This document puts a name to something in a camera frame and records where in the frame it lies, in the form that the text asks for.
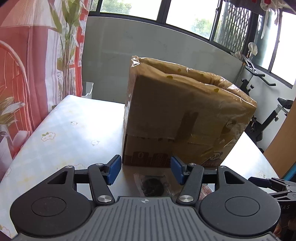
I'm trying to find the brown cardboard box with liner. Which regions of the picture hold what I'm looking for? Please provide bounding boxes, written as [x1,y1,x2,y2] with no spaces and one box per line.
[122,56,257,168]

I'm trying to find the black exercise bike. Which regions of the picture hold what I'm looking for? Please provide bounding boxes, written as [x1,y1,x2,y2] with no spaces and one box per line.
[233,42,293,152]

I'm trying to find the red printed curtain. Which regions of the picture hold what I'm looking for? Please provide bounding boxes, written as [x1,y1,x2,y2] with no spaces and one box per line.
[1,0,91,176]

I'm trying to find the dark cookie clear packet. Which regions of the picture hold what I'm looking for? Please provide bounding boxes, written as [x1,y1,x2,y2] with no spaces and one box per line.
[133,172,181,197]

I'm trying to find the person right hand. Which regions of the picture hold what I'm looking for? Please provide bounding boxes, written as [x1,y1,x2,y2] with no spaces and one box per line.
[273,214,295,241]

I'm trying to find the white trash bin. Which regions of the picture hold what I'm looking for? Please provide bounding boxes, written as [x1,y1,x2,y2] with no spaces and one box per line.
[82,82,94,99]

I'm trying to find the red snack packet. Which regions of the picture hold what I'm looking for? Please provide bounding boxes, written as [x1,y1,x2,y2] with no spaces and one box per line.
[199,184,213,200]

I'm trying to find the wooden board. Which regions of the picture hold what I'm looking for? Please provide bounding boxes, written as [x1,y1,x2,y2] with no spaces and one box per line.
[264,101,296,178]

